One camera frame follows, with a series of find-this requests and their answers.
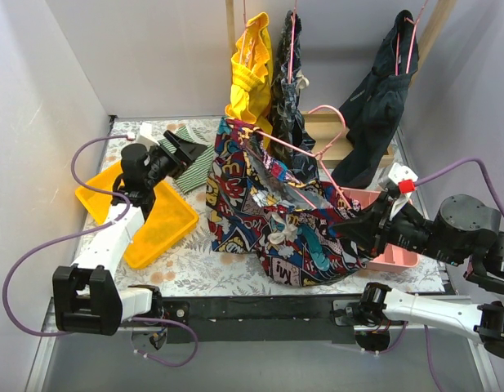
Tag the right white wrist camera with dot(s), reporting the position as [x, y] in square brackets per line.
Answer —
[399, 181]

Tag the green striped folded shirt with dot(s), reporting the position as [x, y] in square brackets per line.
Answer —
[196, 174]

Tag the dark leaf print shorts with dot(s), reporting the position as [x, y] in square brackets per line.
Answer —
[285, 117]

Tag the yellow shorts on hanger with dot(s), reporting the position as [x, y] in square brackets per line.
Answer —
[250, 92]

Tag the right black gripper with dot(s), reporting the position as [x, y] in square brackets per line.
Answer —
[382, 224]

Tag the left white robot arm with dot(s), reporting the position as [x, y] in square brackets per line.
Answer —
[86, 298]

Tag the pink divided organiser tray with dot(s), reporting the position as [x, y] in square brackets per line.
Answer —
[394, 259]

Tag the pink hanger under leaf shorts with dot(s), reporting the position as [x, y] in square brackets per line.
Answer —
[294, 62]

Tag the wooden clothes rack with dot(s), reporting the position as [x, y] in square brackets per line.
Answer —
[323, 123]

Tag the yellow plastic tray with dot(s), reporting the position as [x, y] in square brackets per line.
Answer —
[170, 220]

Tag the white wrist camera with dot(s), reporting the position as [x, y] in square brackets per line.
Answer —
[399, 181]
[143, 136]

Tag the colourful comic print shorts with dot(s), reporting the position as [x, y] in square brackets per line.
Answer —
[255, 205]

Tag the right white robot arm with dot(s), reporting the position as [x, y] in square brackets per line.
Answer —
[463, 232]

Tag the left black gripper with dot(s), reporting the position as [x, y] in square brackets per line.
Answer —
[177, 151]

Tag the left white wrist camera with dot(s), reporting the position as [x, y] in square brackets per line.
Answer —
[143, 136]

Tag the pink hanger under yellow shorts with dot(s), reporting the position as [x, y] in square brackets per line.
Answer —
[243, 51]

